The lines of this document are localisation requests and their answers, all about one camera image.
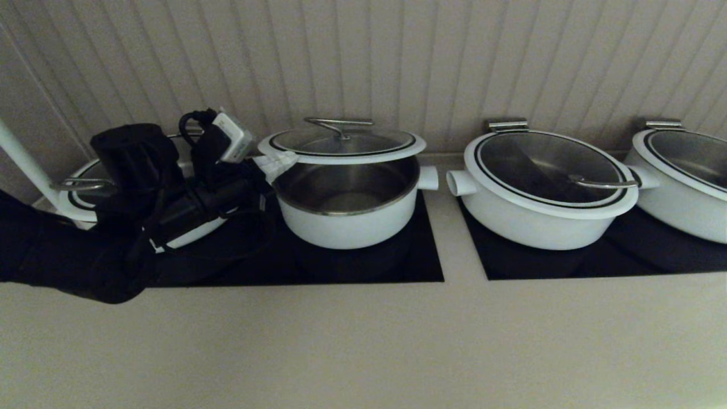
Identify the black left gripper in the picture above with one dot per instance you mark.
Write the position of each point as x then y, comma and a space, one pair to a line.
238, 190

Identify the glass lid with white rim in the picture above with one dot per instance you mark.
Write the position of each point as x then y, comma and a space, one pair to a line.
698, 153
352, 156

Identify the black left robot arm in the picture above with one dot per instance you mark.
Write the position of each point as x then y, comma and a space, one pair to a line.
85, 244

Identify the far left white pot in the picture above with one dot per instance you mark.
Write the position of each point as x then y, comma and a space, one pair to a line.
76, 199

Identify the black glass cooktop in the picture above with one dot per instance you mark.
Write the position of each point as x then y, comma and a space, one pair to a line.
369, 267
636, 255

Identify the white slanted pole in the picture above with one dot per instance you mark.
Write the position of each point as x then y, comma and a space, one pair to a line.
23, 165

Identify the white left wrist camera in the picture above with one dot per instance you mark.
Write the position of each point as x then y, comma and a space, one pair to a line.
233, 139

